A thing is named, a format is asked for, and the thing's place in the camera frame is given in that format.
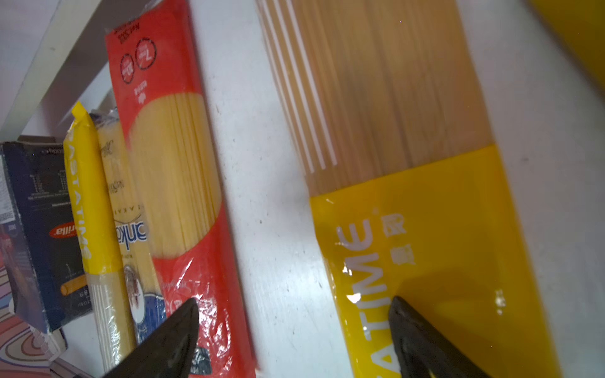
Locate clear blue spaghetti pack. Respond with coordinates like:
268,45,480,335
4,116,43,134
91,109,166,343

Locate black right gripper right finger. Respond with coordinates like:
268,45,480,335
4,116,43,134
389,296,488,377

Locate yellow spaghetti pack far right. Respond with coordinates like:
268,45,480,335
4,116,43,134
527,0,604,98

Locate dark blue Barilla pasta box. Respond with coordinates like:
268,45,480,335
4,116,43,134
1,142,91,333

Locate yellow pastatime spaghetti pack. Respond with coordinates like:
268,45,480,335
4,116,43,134
257,1,561,377
63,102,136,373

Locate white two-tier shelf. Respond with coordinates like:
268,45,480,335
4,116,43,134
1,0,147,142

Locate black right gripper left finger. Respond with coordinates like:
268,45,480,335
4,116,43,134
105,298,199,378

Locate red spaghetti pack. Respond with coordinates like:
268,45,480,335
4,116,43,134
106,1,256,377

